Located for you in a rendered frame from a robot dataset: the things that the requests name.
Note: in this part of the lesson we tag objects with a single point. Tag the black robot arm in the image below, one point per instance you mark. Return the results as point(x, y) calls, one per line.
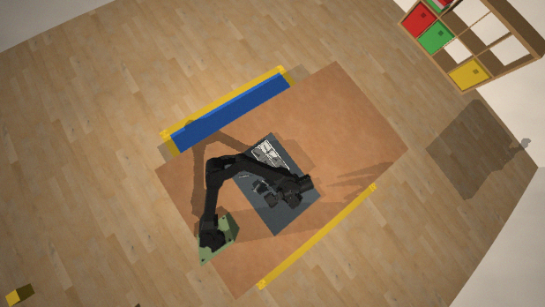
point(216, 174)

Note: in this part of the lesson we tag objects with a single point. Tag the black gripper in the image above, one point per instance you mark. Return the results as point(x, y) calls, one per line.
point(271, 200)

